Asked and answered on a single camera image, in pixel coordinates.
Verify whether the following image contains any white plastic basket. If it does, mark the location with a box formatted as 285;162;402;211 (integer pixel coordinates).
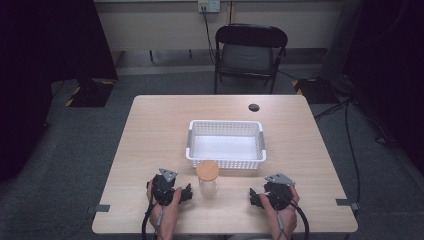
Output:
185;119;267;170

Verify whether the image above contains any short black floor cable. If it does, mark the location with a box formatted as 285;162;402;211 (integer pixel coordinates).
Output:
313;98;352;122

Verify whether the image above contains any black striped stand base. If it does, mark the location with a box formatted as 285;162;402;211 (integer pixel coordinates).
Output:
291;77;340;105
64;77;118;109

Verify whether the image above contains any grey right gripper plug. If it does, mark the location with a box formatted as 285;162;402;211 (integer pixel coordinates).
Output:
275;210;286;232

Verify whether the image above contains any dark curtain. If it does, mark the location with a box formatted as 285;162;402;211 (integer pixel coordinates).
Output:
343;0;424;176
0;0;119;184

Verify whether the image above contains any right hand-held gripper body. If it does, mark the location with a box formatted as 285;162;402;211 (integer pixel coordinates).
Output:
262;172;297;212

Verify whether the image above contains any white wall socket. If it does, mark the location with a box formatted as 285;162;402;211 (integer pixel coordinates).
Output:
197;0;221;14

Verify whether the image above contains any black folding chair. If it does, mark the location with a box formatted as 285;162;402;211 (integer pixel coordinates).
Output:
213;23;289;96

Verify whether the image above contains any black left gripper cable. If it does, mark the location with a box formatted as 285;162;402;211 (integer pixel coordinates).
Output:
141;199;158;240

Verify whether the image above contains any grey left gripper plug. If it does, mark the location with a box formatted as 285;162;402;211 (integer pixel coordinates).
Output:
155;205;165;232

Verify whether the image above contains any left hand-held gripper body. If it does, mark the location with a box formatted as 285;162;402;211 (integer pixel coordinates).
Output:
146;168;183;207

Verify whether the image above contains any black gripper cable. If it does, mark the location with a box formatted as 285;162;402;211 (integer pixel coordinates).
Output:
141;199;158;240
289;199;310;240

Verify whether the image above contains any person's left hand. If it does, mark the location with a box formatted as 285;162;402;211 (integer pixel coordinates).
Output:
146;179;184;234

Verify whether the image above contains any grey gripper plug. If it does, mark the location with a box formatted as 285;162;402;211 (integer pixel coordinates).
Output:
155;205;165;232
275;210;286;232

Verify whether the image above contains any long black floor cable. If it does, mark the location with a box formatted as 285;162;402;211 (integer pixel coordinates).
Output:
343;98;363;205

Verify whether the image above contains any person's right hand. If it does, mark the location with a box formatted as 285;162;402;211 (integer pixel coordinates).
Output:
259;184;300;234

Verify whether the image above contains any black wall socket cable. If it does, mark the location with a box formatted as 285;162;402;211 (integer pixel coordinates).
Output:
201;5;218;66

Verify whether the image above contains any grey tape strip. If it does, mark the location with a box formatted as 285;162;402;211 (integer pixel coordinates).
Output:
86;204;111;215
335;198;361;212

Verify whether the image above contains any glass jar with wooden lid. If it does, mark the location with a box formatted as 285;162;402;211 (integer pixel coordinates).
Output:
195;160;221;198

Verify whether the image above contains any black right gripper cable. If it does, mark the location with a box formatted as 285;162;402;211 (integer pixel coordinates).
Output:
289;199;310;240

